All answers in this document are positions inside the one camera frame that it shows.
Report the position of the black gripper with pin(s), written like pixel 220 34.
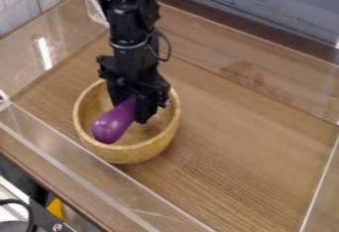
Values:
pixel 129 72

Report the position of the purple toy eggplant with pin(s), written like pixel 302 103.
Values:
pixel 111 124

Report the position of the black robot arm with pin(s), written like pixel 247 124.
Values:
pixel 131 20

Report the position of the brown wooden bowl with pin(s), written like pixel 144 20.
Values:
pixel 143 142

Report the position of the yellow black device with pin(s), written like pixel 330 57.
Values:
pixel 48 217

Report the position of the clear acrylic corner bracket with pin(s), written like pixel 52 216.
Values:
pixel 95 13

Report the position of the clear acrylic tray wall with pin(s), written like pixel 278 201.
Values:
pixel 252 164

